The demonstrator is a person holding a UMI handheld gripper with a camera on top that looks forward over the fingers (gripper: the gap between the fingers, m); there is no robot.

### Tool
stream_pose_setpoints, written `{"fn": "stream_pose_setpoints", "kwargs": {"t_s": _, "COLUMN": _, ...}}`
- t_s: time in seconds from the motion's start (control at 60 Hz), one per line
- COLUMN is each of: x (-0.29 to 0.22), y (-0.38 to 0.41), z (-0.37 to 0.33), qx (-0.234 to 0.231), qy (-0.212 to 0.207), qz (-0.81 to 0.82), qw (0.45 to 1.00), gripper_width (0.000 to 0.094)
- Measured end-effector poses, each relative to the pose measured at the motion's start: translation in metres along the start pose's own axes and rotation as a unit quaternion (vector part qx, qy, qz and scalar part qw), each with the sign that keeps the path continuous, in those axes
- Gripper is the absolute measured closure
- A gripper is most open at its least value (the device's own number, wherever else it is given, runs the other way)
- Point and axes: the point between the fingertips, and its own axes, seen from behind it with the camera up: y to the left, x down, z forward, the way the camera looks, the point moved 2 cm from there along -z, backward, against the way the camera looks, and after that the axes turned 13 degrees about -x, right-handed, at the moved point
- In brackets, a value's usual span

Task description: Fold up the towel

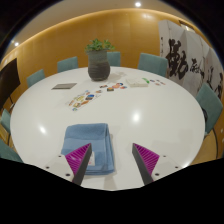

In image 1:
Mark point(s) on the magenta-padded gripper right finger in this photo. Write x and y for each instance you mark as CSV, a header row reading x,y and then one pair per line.
x,y
147,160

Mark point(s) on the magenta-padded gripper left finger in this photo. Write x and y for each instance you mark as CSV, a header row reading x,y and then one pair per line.
x,y
77,160

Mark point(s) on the blue towel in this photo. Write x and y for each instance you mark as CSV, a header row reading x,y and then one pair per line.
x,y
88,136

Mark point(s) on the colourful sticker sheet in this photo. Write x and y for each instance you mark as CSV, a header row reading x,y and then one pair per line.
x,y
83,100

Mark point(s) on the dark grey flat card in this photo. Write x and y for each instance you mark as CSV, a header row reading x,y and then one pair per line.
x,y
64,86

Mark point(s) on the white flat box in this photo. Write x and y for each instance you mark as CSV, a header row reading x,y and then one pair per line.
x,y
137,82

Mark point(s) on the small colourful stickers cluster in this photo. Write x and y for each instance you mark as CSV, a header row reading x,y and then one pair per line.
x,y
115,86

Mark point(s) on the teal chairs group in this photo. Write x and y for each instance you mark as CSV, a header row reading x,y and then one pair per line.
x,y
210,105

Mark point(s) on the green plant in grey pot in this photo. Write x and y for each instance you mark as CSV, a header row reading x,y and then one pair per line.
x,y
98,66

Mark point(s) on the black flat screen monitor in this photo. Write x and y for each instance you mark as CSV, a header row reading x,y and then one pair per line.
x,y
8,81

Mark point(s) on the white calligraphy folding screen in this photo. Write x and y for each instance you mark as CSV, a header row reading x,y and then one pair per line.
x,y
186,56

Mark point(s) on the recessed ceiling light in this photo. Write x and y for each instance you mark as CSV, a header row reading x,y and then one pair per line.
x,y
16,43
137,4

